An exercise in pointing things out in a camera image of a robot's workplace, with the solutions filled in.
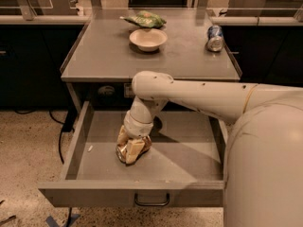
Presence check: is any open grey drawer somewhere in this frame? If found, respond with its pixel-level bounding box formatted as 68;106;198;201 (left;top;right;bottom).
38;101;227;207

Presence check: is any blue tape on floor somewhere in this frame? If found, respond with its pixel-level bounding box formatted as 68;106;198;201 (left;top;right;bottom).
45;214;81;227

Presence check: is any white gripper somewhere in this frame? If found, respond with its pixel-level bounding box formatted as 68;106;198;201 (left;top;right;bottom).
116;111;153;165

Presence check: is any white bowl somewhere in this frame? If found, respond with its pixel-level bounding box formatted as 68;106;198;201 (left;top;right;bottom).
129;28;168;52

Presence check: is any green chip bag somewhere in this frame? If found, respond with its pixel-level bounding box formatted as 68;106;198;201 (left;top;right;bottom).
120;10;167;28

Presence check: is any white label sticker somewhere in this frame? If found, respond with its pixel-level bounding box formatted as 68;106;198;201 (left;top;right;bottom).
123;83;134;98

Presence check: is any black floor cable left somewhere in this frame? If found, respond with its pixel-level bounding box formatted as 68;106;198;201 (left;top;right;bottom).
13;108;76;227

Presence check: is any blue soda can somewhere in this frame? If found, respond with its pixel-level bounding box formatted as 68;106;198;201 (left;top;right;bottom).
207;25;224;52

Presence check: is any crushed orange soda can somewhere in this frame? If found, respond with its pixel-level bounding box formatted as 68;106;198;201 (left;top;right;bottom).
116;136;152;165

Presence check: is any black drawer handle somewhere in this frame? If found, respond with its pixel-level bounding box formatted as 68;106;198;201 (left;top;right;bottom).
134;193;170;207

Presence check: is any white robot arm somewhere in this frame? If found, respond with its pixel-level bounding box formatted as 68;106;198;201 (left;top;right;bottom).
116;71;303;227

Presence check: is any grey counter cabinet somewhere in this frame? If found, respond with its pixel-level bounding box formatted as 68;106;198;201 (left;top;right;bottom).
62;9;241;110

